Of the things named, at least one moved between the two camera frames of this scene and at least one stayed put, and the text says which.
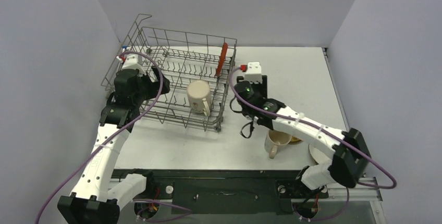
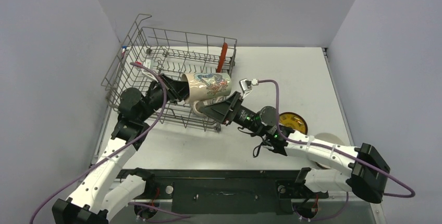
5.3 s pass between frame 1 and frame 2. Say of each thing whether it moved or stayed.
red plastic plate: stayed
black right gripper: moved
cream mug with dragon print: moved
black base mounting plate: stayed
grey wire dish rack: stayed
